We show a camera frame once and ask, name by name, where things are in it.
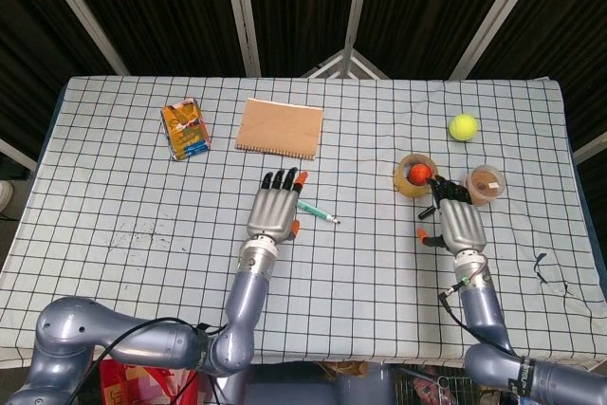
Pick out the white black checkered tablecloth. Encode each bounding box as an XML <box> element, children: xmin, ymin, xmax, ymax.
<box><xmin>0</xmin><ymin>74</ymin><xmax>607</xmax><ymax>371</ymax></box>

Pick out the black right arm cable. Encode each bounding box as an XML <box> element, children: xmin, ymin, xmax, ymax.
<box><xmin>439</xmin><ymin>266</ymin><xmax>523</xmax><ymax>359</ymax></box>

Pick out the clear jar with brown contents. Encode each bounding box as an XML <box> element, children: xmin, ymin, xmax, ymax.
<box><xmin>462</xmin><ymin>164</ymin><xmax>507</xmax><ymax>208</ymax></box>

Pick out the brown spiral notebook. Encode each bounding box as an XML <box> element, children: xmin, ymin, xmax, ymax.
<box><xmin>234</xmin><ymin>97</ymin><xmax>325</xmax><ymax>162</ymax></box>

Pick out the green marker body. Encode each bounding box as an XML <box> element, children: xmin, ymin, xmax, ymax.
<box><xmin>295</xmin><ymin>199</ymin><xmax>342</xmax><ymax>227</ymax></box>

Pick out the yellowish clear tape roll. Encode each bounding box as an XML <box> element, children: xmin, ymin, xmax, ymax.
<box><xmin>393</xmin><ymin>153</ymin><xmax>440</xmax><ymax>199</ymax></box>

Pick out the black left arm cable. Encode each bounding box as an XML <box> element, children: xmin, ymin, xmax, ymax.
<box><xmin>78</xmin><ymin>315</ymin><xmax>230</xmax><ymax>405</ymax></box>

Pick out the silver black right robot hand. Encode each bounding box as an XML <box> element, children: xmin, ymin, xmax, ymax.
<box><xmin>415</xmin><ymin>174</ymin><xmax>489</xmax><ymax>255</ymax></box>

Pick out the orange ball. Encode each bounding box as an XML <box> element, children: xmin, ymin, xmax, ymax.
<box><xmin>409</xmin><ymin>163</ymin><xmax>433</xmax><ymax>187</ymax></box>

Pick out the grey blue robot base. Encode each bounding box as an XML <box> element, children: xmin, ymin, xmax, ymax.
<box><xmin>215</xmin><ymin>360</ymin><xmax>395</xmax><ymax>405</ymax></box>

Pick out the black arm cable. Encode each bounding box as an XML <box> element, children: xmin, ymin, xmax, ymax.
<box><xmin>439</xmin><ymin>266</ymin><xmax>523</xmax><ymax>359</ymax></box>
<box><xmin>78</xmin><ymin>315</ymin><xmax>230</xmax><ymax>405</ymax></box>

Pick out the red patterned bag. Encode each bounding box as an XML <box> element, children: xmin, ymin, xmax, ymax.
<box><xmin>98</xmin><ymin>358</ymin><xmax>201</xmax><ymax>405</ymax></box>

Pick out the yellow tennis ball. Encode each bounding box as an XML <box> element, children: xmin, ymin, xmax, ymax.
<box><xmin>449</xmin><ymin>113</ymin><xmax>481</xmax><ymax>142</ymax></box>

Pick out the white triangular screen foot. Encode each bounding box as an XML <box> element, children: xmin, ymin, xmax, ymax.
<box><xmin>301</xmin><ymin>47</ymin><xmax>391</xmax><ymax>80</ymax></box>

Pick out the white screen frame post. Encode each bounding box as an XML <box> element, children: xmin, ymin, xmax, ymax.
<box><xmin>220</xmin><ymin>0</ymin><xmax>263</xmax><ymax>78</ymax></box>
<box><xmin>341</xmin><ymin>0</ymin><xmax>375</xmax><ymax>53</ymax></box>
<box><xmin>30</xmin><ymin>0</ymin><xmax>131</xmax><ymax>77</ymax></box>
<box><xmin>449</xmin><ymin>0</ymin><xmax>554</xmax><ymax>80</ymax></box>

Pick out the metal wire basket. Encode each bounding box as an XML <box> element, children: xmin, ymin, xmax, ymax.
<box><xmin>393</xmin><ymin>365</ymin><xmax>516</xmax><ymax>405</ymax></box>

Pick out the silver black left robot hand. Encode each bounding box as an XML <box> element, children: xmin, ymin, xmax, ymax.
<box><xmin>246</xmin><ymin>167</ymin><xmax>309</xmax><ymax>244</ymax></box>

